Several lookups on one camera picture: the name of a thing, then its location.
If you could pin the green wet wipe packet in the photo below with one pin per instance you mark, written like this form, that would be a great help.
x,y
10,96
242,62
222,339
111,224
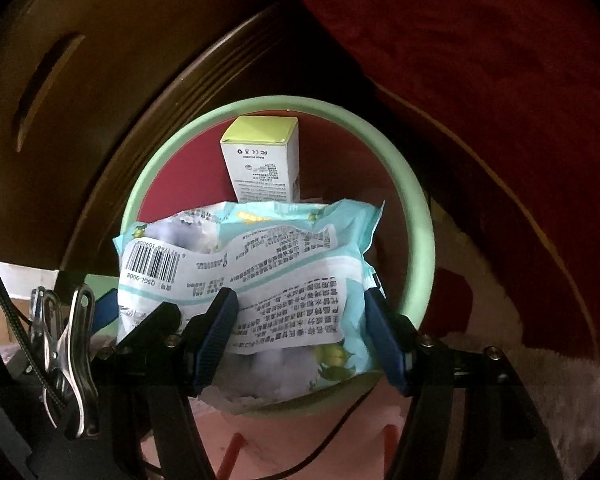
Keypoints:
x,y
280,270

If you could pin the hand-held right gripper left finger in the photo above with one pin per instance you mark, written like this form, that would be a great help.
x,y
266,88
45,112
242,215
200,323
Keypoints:
x,y
215,340

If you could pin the fluffy pale rug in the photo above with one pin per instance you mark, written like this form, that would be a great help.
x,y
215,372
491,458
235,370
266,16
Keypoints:
x,y
555,390

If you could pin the red bin with green rim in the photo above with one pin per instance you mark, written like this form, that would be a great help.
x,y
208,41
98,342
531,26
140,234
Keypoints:
x,y
190,185

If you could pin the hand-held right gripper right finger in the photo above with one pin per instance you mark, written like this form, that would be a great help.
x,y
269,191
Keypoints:
x,y
385,340

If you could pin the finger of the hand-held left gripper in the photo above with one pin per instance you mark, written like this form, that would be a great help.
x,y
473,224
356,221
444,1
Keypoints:
x,y
105,310

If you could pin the metal spring clip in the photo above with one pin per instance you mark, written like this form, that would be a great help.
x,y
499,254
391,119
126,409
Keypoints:
x,y
77,350

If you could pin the brown wooden nightstand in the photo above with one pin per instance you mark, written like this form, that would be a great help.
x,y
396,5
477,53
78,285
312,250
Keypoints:
x,y
105,110

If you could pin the yellow-green white carton box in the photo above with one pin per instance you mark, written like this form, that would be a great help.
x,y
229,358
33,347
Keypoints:
x,y
265,170

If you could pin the pink floor mat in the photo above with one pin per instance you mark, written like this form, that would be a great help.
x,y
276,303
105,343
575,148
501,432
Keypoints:
x,y
290,435

